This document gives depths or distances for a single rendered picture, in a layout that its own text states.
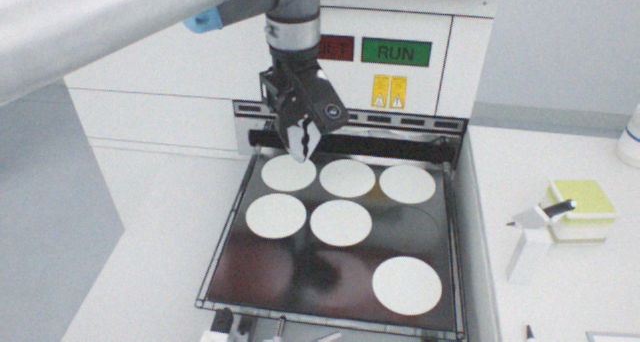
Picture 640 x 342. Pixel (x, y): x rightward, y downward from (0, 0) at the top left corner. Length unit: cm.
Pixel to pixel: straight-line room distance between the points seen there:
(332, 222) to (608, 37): 210
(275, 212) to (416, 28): 38
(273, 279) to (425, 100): 42
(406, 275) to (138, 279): 44
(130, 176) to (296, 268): 59
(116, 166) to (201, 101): 32
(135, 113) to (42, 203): 142
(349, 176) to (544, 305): 39
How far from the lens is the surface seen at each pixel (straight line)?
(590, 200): 71
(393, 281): 70
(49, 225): 227
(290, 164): 86
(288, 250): 72
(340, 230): 75
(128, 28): 37
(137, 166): 113
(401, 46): 80
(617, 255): 75
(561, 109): 278
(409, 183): 84
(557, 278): 68
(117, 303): 82
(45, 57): 35
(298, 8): 61
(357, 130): 89
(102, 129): 110
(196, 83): 92
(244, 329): 71
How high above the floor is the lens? 146
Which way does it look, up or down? 40 degrees down
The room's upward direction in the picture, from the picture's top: straight up
